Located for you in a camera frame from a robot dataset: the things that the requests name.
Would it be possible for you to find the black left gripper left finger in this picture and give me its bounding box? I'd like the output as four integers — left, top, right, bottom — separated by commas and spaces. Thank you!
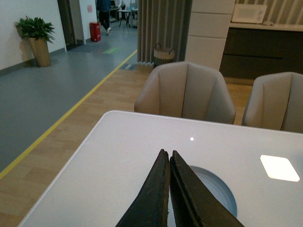
117, 149, 169, 227

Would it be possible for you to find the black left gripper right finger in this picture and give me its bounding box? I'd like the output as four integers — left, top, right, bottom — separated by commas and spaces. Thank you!
170, 150, 243, 227

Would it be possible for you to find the grey round plate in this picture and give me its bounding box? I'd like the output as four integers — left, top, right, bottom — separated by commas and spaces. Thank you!
167, 165, 238, 227

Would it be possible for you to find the beige chair on left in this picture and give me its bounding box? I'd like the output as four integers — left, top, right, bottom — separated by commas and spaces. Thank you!
134, 61, 236, 124

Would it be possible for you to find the beige chair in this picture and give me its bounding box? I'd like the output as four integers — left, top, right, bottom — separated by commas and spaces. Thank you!
241, 72, 303, 133
134, 61, 236, 124

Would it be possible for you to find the beige chair on right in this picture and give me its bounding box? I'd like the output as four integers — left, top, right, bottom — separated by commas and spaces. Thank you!
241, 72, 303, 133

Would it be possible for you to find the grey floor mat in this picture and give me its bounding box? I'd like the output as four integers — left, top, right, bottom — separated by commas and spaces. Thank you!
119, 63, 138, 70

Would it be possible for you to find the woven laundry basket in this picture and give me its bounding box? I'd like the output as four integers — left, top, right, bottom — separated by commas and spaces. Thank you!
153, 43, 176, 67

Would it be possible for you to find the dark kitchen counter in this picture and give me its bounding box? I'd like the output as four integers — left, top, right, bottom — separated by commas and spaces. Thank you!
220, 27, 303, 79

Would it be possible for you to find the white tall cabinet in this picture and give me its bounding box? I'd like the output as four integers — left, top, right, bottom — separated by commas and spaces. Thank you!
185, 0, 235, 70

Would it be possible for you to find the grey curtain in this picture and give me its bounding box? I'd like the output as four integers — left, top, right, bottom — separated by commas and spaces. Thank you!
137, 0, 192, 62

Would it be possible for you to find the red bin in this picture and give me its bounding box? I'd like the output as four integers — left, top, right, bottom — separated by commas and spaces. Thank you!
89, 22, 101, 42

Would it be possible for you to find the white microwave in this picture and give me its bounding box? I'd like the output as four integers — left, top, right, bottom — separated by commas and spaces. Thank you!
231, 4, 267, 24

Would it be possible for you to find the distant folding table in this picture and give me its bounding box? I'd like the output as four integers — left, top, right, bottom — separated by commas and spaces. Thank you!
117, 9, 138, 28

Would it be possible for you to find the person in white shirt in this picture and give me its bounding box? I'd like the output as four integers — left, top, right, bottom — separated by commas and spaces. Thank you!
116, 0, 126, 19

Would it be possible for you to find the person in dark clothes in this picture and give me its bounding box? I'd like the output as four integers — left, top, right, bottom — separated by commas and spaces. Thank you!
96, 0, 111, 35

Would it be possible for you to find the green potted plant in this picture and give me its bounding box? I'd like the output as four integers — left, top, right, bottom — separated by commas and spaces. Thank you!
16, 16, 54, 67

